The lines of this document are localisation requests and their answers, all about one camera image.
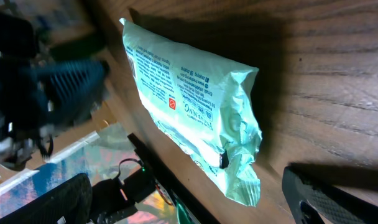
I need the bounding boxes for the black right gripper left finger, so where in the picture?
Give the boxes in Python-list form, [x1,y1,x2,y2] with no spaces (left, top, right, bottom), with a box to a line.
[0,173,92,224]

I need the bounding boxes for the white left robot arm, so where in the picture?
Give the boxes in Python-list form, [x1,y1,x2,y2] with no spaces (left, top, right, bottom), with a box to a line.
[0,11,109,170]

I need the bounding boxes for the green tissue pack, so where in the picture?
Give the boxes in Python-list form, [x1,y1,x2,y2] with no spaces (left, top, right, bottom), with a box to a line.
[121,19,262,207]

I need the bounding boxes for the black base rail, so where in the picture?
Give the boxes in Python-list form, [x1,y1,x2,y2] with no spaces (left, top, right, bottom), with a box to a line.
[89,133,221,224]

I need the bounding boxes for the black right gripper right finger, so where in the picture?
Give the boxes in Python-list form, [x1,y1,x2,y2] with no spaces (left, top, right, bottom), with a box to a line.
[282,166,378,224]

